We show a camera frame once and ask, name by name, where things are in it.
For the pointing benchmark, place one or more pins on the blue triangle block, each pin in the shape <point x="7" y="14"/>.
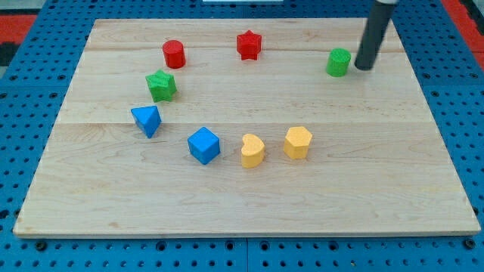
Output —
<point x="148" y="119"/>

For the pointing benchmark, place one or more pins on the yellow hexagon block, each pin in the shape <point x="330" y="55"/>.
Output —
<point x="296" y="142"/>

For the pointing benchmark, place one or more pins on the green star block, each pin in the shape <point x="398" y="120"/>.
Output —
<point x="161" y="86"/>

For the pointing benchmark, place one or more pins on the blue cube block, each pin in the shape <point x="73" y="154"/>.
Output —
<point x="204" y="145"/>

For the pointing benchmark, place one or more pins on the green cylinder block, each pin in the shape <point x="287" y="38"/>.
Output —
<point x="338" y="62"/>

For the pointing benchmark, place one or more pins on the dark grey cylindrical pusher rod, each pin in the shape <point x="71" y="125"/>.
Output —
<point x="374" y="32"/>

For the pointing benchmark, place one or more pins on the yellow heart block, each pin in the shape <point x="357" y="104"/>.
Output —
<point x="252" y="151"/>

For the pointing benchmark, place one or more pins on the red cylinder block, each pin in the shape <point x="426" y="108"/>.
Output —
<point x="174" y="54"/>

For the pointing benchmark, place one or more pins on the red star block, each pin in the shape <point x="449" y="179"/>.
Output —
<point x="249" y="45"/>

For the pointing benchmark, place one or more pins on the light wooden board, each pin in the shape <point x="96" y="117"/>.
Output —
<point x="376" y="165"/>

